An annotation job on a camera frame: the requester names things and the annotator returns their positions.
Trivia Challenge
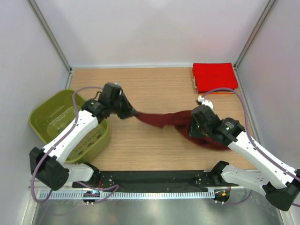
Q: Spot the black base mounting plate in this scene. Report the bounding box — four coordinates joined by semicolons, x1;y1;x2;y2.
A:
72;169;240;193

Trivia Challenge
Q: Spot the dark red t shirt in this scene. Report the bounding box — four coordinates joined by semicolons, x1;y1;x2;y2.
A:
135;110;229;150

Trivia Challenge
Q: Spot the purple cable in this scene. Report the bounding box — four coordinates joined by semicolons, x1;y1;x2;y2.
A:
30;86;120;216
199;87;300;207

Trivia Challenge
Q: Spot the folded beige t shirt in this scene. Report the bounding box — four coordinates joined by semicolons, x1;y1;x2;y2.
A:
192;69;198;93

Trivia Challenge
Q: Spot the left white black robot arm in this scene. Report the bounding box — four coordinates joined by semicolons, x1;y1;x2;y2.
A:
29;82;138;191

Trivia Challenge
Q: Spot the folded bright red t shirt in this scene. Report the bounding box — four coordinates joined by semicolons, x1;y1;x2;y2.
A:
193;62;239;93

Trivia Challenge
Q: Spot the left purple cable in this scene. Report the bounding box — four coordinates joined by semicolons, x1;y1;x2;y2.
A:
30;86;120;216

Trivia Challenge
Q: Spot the right aluminium frame post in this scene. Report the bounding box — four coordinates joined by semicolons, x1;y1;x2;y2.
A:
234;0;278;71

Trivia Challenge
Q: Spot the aluminium frame post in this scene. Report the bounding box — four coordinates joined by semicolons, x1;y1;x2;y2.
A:
234;0;278;71
27;0;72;74

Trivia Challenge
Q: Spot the folded orange t shirt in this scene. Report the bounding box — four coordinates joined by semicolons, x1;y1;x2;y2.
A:
211;90;233;95

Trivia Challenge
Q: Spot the olive green plastic basket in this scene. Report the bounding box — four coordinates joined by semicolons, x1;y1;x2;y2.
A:
29;89;111;164

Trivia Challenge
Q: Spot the slotted grey cable duct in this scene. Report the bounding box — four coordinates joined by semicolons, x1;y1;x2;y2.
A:
49;189;215;200

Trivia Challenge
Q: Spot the left aluminium frame post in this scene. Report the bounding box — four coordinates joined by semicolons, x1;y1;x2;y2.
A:
27;0;72;74

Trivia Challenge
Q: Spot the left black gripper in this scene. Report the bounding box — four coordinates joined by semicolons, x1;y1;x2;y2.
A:
110;93;139;120

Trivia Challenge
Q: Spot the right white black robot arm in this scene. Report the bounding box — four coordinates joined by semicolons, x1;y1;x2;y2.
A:
189;97;300;211

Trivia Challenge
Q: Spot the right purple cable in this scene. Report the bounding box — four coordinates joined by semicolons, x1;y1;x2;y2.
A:
199;87;300;207

